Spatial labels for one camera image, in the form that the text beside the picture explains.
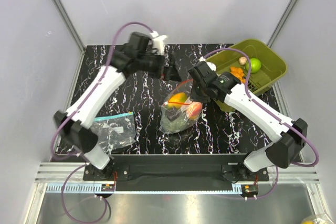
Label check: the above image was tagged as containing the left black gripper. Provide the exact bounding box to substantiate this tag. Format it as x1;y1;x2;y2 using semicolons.
136;50;181;81

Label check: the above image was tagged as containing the peach fruit toy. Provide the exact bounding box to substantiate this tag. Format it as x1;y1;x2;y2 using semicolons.
186;102;203;120

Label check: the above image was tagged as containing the yellow orange mango toy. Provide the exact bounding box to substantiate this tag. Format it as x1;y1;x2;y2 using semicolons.
167;92;191;109

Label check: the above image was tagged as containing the red zip clear bag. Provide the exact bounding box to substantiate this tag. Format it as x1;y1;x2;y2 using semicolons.
159;79;203;134

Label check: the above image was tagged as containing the green netted melon toy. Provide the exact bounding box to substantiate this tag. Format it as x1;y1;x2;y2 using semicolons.
159;111;195;134

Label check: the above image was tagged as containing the olive green plastic basket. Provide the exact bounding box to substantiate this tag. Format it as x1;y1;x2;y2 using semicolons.
203;39;289;113

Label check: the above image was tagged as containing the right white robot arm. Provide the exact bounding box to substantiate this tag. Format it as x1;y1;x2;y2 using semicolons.
188;61;308;180

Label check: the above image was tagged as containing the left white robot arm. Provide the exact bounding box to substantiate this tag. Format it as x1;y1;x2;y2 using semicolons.
54;31;181;180

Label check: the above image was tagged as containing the blue zip clear bag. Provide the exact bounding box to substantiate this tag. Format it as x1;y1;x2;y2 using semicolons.
90;112;135;154

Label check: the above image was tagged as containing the orange ginger root toy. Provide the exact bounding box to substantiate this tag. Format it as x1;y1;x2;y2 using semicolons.
230;66;246;84

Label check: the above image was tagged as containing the pink garlic bulb toy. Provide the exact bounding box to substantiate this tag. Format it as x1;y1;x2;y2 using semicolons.
238;57;247;66

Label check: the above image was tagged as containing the bright green apple toy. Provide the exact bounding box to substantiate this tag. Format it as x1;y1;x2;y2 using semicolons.
245;58;262;73

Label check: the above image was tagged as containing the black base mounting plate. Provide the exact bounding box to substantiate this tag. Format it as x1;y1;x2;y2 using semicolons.
83;154;269;194

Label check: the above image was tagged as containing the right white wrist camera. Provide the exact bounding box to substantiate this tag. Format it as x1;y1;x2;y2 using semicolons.
199;57;216;71

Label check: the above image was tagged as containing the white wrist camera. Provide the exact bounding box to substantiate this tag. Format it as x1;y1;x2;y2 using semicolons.
199;57;216;71
150;30;168;55

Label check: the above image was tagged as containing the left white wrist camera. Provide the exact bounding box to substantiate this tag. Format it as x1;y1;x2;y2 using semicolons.
150;30;168;55

